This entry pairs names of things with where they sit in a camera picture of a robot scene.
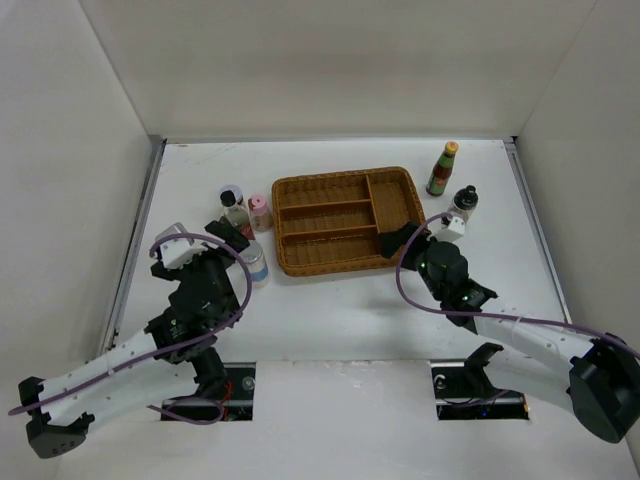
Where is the green-label red sauce bottle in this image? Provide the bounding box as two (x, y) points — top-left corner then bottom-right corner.
(426, 141), (459, 197)

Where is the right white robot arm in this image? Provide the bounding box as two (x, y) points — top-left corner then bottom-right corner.
(379, 222), (639, 443)

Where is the silver-cap blue-label jar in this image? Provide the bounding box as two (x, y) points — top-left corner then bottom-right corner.
(240, 240), (269, 288)

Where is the brown wicker divided tray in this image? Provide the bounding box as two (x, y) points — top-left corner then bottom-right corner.
(271, 166), (425, 277)

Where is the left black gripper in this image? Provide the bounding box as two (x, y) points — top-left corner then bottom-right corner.
(155, 217), (248, 323)

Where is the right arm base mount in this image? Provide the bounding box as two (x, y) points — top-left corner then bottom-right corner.
(431, 343), (529, 421)

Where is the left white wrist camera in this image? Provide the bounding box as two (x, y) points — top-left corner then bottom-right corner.
(154, 238), (206, 270)

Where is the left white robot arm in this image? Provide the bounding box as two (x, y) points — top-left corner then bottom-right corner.
(12, 219), (250, 459)

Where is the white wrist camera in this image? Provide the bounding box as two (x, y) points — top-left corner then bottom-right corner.
(154, 238), (206, 270)
(434, 213), (466, 243)

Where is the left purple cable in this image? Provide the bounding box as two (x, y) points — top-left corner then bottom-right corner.
(7, 230), (254, 426)

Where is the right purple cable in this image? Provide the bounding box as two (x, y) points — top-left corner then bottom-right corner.
(395, 211), (640, 361)

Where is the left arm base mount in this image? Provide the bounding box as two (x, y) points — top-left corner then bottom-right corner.
(160, 347), (257, 424)

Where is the black-cap pepper shaker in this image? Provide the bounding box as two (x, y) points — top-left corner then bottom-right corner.
(448, 185), (479, 223)

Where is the tall red-label glass bottle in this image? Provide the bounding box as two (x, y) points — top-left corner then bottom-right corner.
(219, 189), (255, 240)

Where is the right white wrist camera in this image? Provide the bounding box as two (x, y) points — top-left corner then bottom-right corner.
(434, 213), (466, 243)

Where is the pink-cap spice jar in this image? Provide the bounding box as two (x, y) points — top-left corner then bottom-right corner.
(248, 194), (273, 232)

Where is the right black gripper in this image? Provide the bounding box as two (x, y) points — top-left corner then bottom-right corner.
(378, 221), (445, 301)

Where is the purple cable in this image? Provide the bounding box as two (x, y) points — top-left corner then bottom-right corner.
(395, 211), (640, 361)
(7, 230), (254, 426)

